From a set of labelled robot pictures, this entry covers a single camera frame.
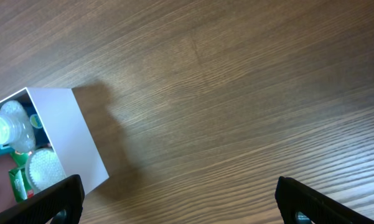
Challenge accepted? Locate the clear spray bottle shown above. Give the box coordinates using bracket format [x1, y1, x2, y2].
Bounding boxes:
[0, 100, 36, 152]

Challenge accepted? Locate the green soap box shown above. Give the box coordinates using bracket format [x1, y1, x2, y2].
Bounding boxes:
[9, 152, 34, 202]

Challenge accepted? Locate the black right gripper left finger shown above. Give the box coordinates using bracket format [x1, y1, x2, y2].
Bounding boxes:
[0, 174, 85, 224]

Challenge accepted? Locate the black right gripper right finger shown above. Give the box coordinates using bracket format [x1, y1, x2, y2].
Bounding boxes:
[275, 176, 374, 224]

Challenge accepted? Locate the white pink-lined box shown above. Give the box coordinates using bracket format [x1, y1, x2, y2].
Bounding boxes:
[0, 87, 109, 212]

